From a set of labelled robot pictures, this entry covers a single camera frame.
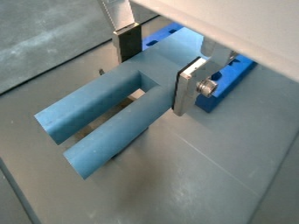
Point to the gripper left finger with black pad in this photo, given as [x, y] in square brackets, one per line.
[126, 29]

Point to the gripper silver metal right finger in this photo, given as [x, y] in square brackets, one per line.
[193, 80]

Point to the light blue square-circle object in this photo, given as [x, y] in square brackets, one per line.
[149, 72]

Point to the blue foam shape board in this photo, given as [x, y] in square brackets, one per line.
[227, 77]

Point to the black curved fixture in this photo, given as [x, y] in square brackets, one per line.
[113, 134]

